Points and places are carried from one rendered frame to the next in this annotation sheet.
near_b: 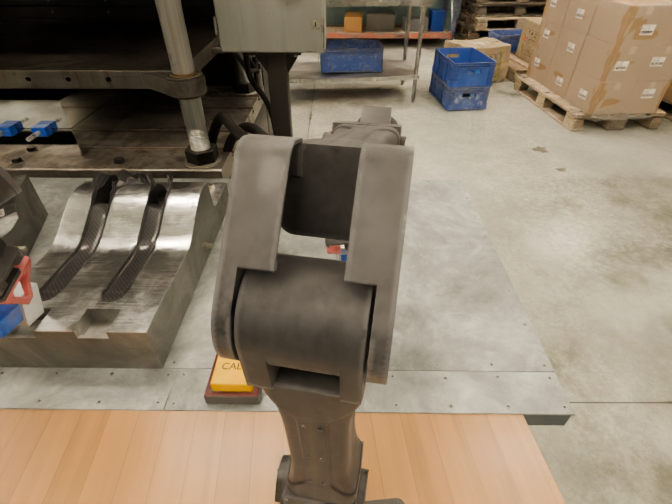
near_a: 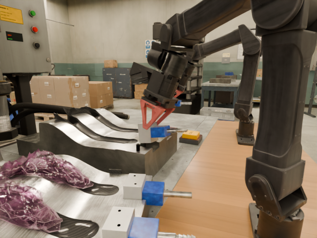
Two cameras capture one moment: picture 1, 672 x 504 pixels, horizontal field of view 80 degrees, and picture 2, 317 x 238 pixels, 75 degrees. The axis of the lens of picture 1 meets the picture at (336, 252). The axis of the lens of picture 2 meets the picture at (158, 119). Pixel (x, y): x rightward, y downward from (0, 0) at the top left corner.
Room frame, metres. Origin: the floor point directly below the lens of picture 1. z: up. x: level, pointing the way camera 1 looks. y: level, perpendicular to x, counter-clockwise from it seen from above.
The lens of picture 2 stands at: (0.17, 0.96, 1.10)
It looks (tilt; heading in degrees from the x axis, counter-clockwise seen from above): 14 degrees down; 293
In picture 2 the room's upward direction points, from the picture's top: straight up
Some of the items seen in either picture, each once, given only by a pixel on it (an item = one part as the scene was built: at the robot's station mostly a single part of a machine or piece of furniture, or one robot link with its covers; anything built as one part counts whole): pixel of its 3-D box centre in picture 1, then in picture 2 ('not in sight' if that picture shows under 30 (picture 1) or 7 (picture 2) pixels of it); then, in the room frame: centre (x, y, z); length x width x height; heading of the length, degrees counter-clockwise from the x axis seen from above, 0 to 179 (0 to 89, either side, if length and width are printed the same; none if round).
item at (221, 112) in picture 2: not in sight; (217, 113); (0.60, -2.91, 0.28); 0.61 x 0.41 x 0.15; 0
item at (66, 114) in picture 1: (70, 101); not in sight; (1.44, 0.94, 0.87); 0.50 x 0.27 x 0.17; 179
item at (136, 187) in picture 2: not in sight; (158, 193); (0.31, 0.63, 0.86); 0.13 x 0.05 x 0.05; 17
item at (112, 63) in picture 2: not in sight; (110, 63); (4.90, -5.71, 1.26); 0.42 x 0.33 x 0.29; 0
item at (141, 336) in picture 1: (132, 240); (98, 135); (0.63, 0.40, 0.87); 0.50 x 0.26 x 0.14; 179
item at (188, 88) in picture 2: not in sight; (181, 71); (1.69, -4.18, 1.03); 1.54 x 0.94 x 2.06; 90
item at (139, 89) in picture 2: not in sight; (146, 87); (3.48, -5.80, 0.42); 0.86 x 0.33 x 0.83; 0
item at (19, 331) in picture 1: (31, 327); (148, 149); (0.41, 0.47, 0.87); 0.05 x 0.05 x 0.04; 89
